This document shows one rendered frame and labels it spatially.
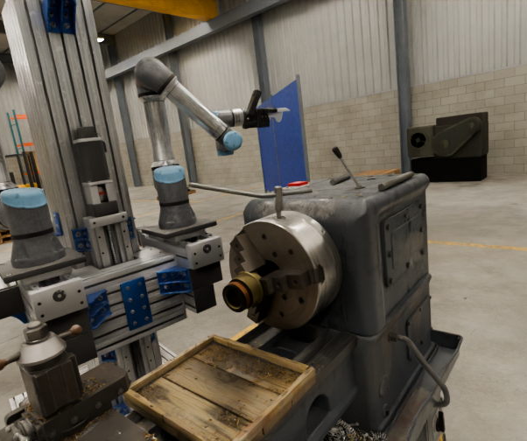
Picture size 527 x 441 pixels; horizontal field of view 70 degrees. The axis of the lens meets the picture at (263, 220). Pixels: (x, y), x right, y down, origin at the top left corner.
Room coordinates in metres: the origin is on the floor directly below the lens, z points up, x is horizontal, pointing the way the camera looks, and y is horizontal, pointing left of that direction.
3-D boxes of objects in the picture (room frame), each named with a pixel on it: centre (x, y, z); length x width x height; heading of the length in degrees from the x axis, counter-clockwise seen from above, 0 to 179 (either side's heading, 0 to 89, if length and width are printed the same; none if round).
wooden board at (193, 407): (0.81, 0.16, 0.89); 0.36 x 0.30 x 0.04; 49
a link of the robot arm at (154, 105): (1.61, 0.38, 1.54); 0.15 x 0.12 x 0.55; 18
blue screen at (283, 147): (7.84, -0.46, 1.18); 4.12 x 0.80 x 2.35; 9
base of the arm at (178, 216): (1.48, 0.34, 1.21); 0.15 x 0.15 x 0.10
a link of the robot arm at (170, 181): (1.49, 0.34, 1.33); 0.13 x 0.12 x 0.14; 18
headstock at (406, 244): (1.34, -0.28, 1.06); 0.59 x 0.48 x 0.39; 139
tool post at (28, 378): (0.62, 0.42, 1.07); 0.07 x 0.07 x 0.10; 49
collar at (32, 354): (0.62, 0.42, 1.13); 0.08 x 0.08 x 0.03
